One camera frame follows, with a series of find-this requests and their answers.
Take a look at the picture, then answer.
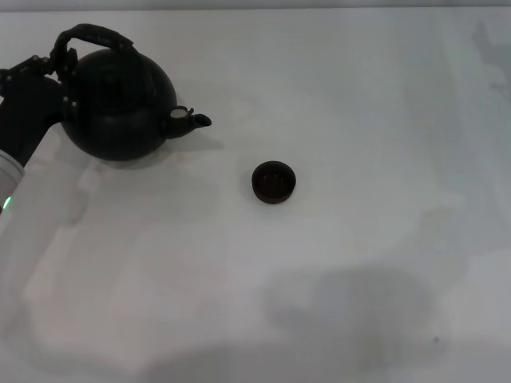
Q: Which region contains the black round teapot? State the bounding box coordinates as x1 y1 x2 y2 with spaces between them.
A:
51 23 213 163

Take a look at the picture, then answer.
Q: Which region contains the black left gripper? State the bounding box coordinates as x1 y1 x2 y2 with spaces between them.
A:
0 46 81 168

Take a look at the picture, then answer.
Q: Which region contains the dark small teacup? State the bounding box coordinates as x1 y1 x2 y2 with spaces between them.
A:
251 160 298 204

